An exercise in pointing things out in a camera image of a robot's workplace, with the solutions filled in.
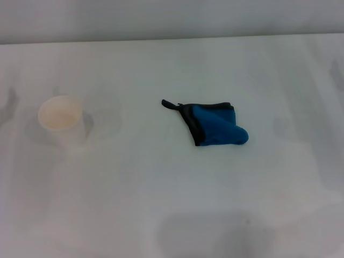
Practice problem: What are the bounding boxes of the blue rag with black trim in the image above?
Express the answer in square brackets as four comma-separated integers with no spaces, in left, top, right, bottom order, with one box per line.
[161,98,250,147]

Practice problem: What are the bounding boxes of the white paper cup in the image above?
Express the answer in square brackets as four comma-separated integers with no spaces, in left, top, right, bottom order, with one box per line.
[37,94,90,154]

